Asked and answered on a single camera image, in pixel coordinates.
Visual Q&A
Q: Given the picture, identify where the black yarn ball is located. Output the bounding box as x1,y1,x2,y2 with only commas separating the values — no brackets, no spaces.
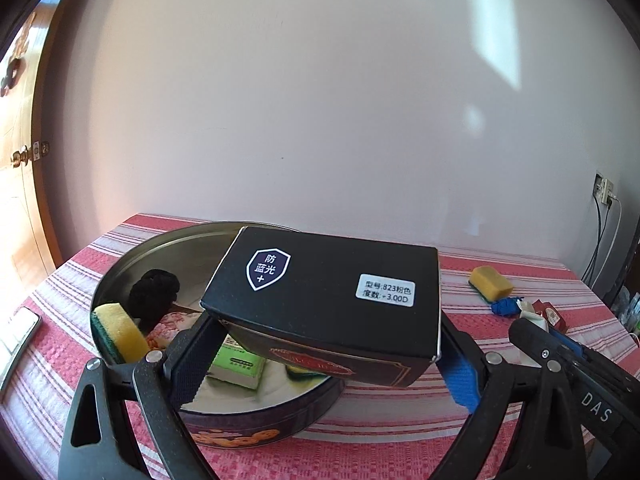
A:
129,269,182,333

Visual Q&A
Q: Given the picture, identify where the wooden door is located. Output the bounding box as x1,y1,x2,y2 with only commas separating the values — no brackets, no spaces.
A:
0,0,66,281

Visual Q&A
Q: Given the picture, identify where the green tissue packet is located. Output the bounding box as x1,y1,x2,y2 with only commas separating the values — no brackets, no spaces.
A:
207,337,266,391

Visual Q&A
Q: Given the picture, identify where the white cable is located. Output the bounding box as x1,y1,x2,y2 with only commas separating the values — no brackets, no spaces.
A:
597,199,624,281

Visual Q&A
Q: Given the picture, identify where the blue yarn bundle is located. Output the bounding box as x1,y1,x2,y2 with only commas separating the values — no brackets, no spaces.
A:
491,297,523,318

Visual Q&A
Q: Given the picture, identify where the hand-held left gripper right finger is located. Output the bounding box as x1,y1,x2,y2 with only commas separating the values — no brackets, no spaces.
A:
435,310,601,480

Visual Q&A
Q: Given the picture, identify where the yellow green sponge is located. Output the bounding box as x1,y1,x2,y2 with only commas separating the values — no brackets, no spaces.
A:
468,266,516,305
91,302,151,365
285,362,326,384

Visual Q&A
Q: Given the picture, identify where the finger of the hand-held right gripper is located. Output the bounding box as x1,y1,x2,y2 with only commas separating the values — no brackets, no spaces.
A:
550,329,597,358
509,317,583,376

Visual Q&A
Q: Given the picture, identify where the smartphone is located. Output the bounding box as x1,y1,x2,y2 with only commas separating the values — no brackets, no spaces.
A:
0,307,43,386

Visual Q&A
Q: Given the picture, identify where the black cable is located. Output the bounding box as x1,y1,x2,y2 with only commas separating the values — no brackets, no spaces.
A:
582,200,609,286

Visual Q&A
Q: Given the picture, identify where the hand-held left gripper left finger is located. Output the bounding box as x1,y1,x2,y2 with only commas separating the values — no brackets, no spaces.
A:
57,312,231,480

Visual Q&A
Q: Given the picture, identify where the red white striped tablecloth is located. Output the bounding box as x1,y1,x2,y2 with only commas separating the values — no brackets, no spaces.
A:
0,212,640,480

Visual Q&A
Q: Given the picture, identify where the small white packet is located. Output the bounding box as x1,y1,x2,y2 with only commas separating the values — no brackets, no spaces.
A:
517,301,551,333

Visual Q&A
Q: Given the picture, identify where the black box with red emblem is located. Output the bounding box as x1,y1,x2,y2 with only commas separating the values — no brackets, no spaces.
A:
200,226,442,388

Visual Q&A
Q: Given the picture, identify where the round metal cookie tin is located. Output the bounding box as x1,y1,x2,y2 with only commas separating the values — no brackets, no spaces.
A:
90,220,346,448

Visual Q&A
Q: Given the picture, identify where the white wall socket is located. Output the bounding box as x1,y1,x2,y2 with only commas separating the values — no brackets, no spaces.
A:
595,172,617,206

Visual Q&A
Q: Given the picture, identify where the dark monitor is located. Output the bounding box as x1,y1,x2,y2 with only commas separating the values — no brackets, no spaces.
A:
602,230,640,311

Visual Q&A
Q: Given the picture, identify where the door hanging ornament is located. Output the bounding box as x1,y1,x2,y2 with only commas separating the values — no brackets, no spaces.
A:
0,10,36,98

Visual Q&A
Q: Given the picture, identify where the pink floral packet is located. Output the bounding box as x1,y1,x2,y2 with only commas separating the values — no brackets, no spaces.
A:
147,310,206,351

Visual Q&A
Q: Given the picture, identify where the red snack packet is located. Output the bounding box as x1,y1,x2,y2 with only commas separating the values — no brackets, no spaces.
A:
532,299,569,333

